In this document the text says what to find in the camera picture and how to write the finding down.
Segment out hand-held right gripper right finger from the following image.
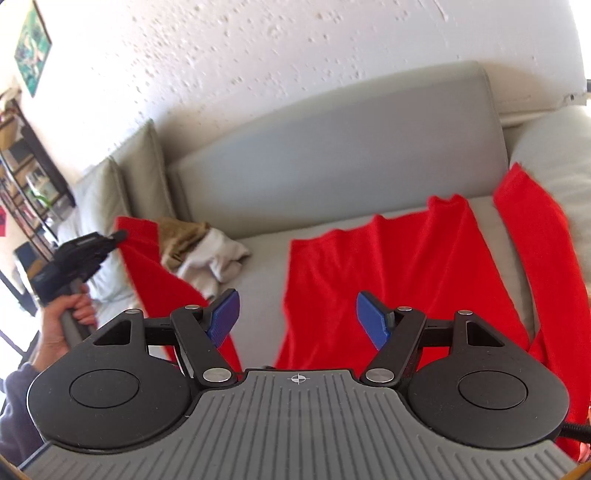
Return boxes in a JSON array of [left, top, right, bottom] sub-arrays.
[[355, 291, 507, 388]]

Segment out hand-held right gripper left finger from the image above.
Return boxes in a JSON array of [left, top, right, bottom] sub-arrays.
[[92, 288, 242, 388]]

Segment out red sweater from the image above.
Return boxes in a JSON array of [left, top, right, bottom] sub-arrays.
[[113, 164, 591, 464]]

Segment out person's left hand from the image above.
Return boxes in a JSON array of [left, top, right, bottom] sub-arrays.
[[38, 281, 99, 366]]

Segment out beige sofa cushions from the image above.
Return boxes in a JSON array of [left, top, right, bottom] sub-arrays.
[[69, 157, 137, 259]]

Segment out white crumpled cloth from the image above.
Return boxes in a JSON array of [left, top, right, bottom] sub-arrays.
[[178, 228, 252, 301]]

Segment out grey-green throw pillow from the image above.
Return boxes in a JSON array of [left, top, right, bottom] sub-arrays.
[[110, 119, 192, 224]]

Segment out black bookshelf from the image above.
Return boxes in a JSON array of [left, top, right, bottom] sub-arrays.
[[0, 87, 77, 259]]

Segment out grey sofa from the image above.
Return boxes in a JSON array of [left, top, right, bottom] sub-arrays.
[[55, 60, 591, 370]]

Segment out large light grey cushion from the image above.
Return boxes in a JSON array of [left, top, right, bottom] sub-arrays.
[[508, 104, 591, 301]]

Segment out green wall picture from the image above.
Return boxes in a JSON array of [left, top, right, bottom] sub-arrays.
[[14, 0, 53, 99]]

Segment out black cable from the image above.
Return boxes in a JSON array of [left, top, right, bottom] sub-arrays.
[[556, 406, 591, 441]]

